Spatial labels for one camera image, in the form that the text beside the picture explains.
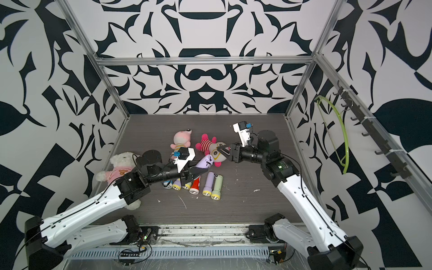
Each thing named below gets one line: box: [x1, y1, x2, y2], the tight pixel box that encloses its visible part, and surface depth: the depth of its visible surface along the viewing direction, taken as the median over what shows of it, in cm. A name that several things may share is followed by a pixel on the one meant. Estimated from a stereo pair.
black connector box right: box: [268, 249, 287, 265], surface depth 73 cm
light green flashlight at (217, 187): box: [210, 174, 224, 201], surface depth 88 cm
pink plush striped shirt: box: [170, 128, 192, 161], surface depth 101 cm
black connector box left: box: [120, 252, 141, 258], surface depth 74 cm
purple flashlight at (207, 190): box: [201, 171, 216, 197], surface depth 88 cm
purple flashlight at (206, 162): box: [195, 154, 214, 169], surface depth 60 cm
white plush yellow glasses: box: [195, 133, 227, 168], surface depth 100 cm
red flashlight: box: [189, 174, 202, 195], surface depth 86 cm
